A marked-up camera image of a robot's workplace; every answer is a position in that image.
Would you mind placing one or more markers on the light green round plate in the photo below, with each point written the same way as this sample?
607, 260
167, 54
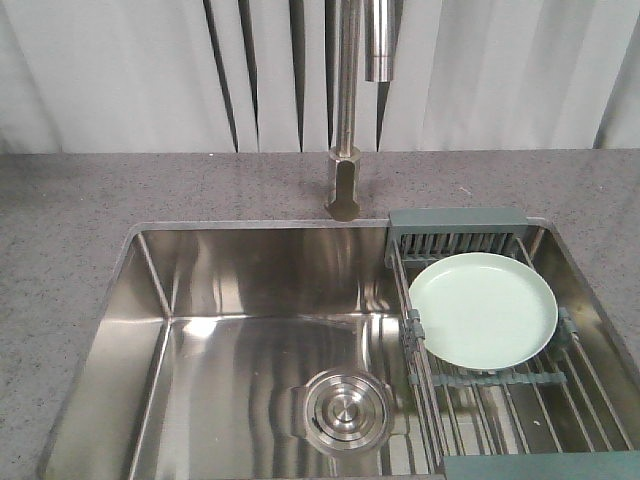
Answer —
483, 311

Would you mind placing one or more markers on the green metal dish drying rack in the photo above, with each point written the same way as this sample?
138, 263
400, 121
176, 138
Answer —
570, 412

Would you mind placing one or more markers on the chrome kitchen faucet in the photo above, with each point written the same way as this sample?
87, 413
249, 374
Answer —
350, 100

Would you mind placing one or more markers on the stainless steel sink basin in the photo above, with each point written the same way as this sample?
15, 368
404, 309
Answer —
207, 329

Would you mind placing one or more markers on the round steel sink drain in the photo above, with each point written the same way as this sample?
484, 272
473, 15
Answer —
343, 411

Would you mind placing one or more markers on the white pleated curtain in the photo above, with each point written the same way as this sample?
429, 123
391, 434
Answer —
261, 76

